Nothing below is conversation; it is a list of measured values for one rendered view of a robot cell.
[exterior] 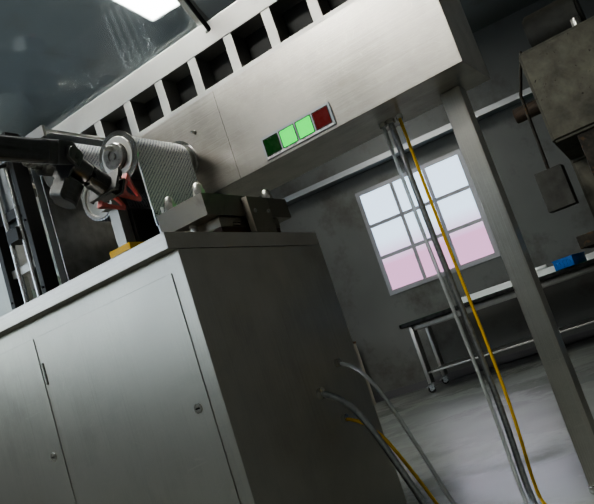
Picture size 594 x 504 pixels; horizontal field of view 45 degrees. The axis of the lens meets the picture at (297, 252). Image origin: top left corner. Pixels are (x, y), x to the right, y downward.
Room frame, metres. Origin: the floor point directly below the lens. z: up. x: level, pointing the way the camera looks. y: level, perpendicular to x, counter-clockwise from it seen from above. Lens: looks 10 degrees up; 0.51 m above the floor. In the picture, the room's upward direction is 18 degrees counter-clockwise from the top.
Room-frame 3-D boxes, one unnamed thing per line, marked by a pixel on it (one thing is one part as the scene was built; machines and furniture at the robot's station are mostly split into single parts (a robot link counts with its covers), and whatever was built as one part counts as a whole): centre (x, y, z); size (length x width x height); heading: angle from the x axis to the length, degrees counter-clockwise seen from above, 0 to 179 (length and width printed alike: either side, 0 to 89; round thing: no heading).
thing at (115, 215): (1.89, 0.44, 1.05); 0.06 x 0.05 x 0.31; 150
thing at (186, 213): (1.96, 0.15, 1.00); 0.40 x 0.16 x 0.06; 150
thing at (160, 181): (1.98, 0.28, 1.11); 0.23 x 0.01 x 0.18; 150
